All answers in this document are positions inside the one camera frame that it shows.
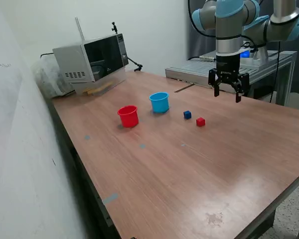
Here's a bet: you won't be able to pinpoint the red plastic cup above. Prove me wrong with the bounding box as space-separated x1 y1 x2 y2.
117 105 140 128

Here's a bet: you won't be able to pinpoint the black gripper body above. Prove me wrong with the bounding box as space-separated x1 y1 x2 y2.
215 53 241 83

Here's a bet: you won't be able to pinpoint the light wooden sticks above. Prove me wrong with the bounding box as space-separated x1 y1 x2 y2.
82 81 115 95

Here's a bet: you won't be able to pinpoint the wrist camera with white bracket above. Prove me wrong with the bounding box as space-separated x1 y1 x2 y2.
239 48 259 60

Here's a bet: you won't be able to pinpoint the long blue-grey tape strip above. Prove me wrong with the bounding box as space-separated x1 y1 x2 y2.
102 193 120 205

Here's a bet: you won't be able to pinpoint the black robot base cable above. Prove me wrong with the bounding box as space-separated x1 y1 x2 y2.
188 56 217 62

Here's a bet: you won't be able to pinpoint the silver microwave oven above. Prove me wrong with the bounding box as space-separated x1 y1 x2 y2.
52 33 129 84

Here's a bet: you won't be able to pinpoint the crumpled clear plastic bag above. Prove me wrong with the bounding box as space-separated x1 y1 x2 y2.
31 56 74 99

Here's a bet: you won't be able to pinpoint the metal robot mounting plate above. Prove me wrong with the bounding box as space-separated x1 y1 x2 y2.
249 58 277 70

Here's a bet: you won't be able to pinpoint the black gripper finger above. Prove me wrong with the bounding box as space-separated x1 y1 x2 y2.
208 68 224 98
230 73 250 103

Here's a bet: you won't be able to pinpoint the blue plastic cup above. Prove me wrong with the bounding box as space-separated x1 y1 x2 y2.
149 92 170 114

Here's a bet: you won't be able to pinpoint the white thin rod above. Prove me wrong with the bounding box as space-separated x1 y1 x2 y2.
75 16 86 42

